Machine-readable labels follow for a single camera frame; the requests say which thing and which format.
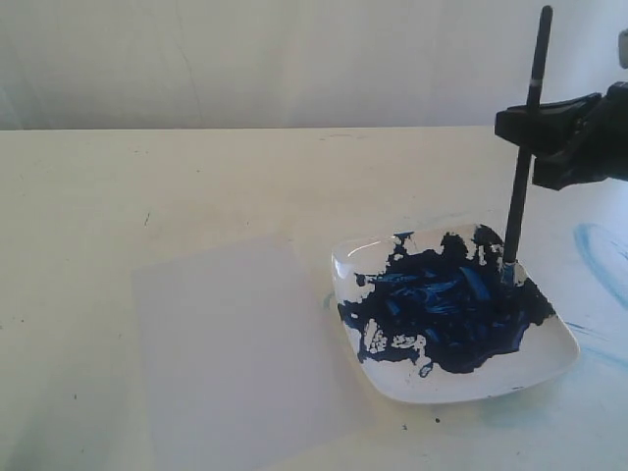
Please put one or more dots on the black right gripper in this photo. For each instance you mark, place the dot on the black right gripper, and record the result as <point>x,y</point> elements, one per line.
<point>601,155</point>

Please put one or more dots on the dark blue paintbrush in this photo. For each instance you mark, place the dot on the dark blue paintbrush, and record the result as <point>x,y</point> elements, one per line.
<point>524,156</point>

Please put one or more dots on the white square paint plate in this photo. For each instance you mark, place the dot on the white square paint plate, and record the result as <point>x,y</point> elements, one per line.
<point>432,318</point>

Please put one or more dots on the white paper sheet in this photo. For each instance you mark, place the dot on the white paper sheet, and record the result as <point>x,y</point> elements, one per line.
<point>242,366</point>

